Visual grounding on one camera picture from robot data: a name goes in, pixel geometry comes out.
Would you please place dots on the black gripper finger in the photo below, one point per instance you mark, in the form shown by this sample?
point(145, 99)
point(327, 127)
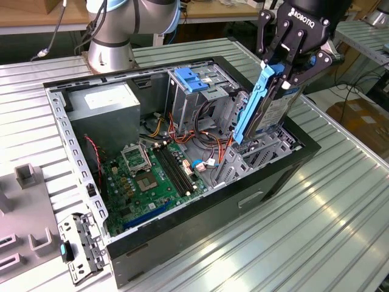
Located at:
point(263, 30)
point(322, 57)

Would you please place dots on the hard disk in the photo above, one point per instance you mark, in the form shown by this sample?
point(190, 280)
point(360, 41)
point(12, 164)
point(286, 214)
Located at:
point(281, 108)

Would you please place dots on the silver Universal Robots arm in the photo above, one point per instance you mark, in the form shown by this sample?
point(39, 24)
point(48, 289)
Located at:
point(115, 51)

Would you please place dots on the grey metal disk bay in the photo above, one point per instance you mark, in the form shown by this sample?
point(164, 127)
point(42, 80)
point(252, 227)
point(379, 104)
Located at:
point(258, 146)

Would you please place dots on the metal slat side table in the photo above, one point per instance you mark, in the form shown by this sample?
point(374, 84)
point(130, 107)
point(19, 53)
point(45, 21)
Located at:
point(364, 39)

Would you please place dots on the wooden desk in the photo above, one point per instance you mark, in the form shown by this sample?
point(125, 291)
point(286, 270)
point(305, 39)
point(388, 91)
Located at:
point(212, 12)

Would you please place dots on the large brown cardboard box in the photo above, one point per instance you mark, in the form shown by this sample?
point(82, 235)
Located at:
point(361, 121)

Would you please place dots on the blue plastic drive latch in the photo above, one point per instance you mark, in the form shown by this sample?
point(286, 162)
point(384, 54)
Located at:
point(190, 80)

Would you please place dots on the grey optical drive cage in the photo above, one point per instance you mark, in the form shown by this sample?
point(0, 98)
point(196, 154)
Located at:
point(185, 106)

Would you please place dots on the black RAM slot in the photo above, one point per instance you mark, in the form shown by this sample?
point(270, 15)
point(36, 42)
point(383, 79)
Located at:
point(166, 170)
point(170, 169)
point(176, 168)
point(180, 166)

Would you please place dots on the grey Dell power supply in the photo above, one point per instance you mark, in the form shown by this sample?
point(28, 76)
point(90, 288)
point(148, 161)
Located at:
point(103, 121)

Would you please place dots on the black open PC case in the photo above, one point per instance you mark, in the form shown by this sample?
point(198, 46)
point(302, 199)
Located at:
point(212, 210)

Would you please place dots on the CPU socket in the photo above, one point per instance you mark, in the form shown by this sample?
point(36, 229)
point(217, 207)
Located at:
point(146, 182)

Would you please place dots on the green motherboard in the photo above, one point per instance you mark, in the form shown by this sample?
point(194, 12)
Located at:
point(161, 197)

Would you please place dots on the brown cardboard box on desk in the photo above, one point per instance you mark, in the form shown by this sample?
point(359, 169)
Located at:
point(53, 6)

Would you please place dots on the blue expansion slot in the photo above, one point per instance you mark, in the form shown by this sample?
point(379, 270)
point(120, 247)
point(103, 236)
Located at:
point(146, 216)

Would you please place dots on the grey metal slot retainer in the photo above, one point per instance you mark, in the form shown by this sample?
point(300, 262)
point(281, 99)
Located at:
point(83, 226)

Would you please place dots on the grey parts rack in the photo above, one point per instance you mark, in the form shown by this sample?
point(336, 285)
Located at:
point(30, 210)

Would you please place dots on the black latch with blue tab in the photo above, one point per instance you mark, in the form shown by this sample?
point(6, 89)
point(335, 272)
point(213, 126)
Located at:
point(67, 254)

